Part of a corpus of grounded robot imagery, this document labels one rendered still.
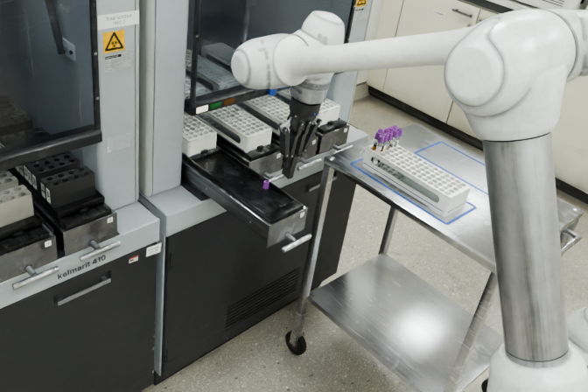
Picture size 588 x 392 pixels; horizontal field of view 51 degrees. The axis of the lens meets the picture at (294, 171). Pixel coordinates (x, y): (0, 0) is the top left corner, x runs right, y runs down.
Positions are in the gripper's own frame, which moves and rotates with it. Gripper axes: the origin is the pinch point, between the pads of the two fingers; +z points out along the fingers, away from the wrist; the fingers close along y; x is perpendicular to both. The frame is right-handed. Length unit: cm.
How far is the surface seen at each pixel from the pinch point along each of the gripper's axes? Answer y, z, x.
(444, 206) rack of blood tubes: -27.5, -0.5, 31.2
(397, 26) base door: -211, 41, -138
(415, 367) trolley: -31, 56, 42
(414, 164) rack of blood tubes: -31.6, -2.2, 15.9
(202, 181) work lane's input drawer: 16.0, 11.0, -14.6
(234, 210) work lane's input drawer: 14.7, 11.2, -1.0
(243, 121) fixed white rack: -5.3, 4.0, -27.6
